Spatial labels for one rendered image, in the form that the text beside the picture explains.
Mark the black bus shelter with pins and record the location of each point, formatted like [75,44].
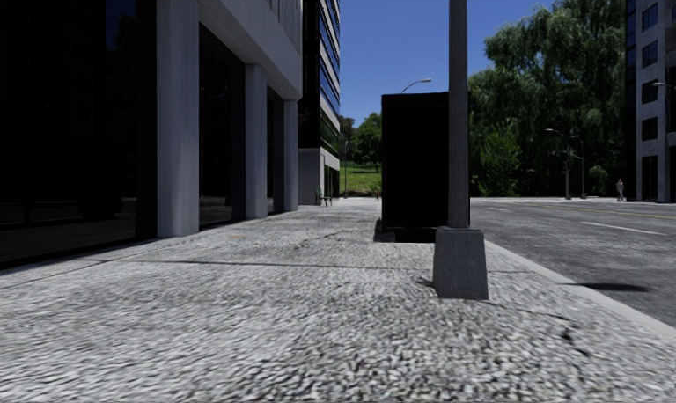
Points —
[414,160]

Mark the grey concrete building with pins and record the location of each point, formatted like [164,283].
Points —
[650,91]

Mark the green bench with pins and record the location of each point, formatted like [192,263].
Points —
[321,197]

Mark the pale concrete building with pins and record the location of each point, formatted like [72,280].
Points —
[177,112]

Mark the glass tower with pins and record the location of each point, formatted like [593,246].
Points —
[322,86]

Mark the trees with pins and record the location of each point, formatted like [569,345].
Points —
[549,97]

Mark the person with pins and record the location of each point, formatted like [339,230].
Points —
[620,189]

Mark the tree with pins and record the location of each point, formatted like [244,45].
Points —
[368,141]

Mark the grey pole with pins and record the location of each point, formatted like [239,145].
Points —
[458,139]
[346,170]

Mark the grey street lamp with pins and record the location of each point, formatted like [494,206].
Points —
[417,82]
[663,85]
[566,165]
[582,170]

